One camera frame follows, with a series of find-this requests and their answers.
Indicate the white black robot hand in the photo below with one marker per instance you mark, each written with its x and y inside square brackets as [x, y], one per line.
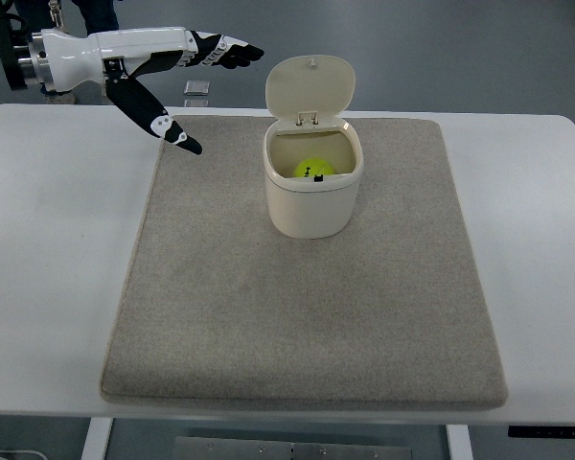
[116, 59]

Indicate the yellow tennis ball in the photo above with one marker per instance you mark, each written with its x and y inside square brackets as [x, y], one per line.
[313, 167]

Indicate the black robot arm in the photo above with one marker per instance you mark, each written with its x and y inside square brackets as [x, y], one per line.
[0, 38]

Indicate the person in blue jeans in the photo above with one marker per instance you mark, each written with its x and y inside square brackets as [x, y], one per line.
[98, 15]

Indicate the small metal floor plate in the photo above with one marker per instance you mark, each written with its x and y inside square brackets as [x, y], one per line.
[196, 88]

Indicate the beige bin with lid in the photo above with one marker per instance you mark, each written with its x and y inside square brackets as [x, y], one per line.
[306, 96]

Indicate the grey fabric mat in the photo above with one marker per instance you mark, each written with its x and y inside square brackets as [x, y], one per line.
[220, 309]

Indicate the white left table leg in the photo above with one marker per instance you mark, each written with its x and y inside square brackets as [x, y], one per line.
[97, 439]

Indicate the white table leg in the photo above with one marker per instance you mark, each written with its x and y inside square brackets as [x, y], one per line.
[97, 439]
[459, 442]

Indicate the white right table leg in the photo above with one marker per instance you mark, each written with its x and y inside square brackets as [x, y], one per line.
[459, 442]

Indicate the black table control panel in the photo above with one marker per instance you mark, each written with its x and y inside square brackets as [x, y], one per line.
[542, 431]

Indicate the metal base plate under table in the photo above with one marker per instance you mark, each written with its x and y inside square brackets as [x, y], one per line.
[221, 448]

